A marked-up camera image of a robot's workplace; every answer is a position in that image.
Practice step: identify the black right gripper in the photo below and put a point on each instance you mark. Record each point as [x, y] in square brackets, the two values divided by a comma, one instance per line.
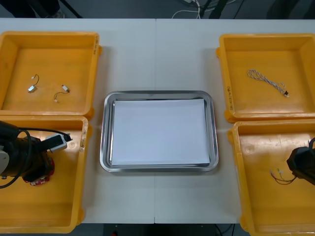
[302, 164]

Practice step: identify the round red circuit board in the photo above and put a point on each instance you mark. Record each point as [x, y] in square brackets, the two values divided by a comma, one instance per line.
[37, 182]

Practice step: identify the black stand leg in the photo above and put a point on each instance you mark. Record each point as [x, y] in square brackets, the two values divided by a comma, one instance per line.
[73, 9]

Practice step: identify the steel tray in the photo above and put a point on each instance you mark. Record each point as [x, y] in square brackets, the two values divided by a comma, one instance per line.
[104, 137]

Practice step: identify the white paper sheet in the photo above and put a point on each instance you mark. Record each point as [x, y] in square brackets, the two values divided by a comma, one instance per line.
[160, 132]

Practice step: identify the yellow-orange plastic bin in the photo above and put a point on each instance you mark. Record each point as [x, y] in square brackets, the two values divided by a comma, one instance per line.
[49, 61]
[61, 196]
[270, 105]
[265, 209]

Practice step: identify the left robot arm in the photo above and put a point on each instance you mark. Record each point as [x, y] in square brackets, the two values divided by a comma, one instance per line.
[9, 140]

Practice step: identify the small metal solenoid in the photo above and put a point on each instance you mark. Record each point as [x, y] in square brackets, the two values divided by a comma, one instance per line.
[65, 88]
[31, 88]

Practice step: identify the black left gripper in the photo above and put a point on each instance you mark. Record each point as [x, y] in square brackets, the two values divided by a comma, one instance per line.
[39, 162]

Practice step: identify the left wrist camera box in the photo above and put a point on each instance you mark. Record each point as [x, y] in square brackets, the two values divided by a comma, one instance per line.
[57, 143]

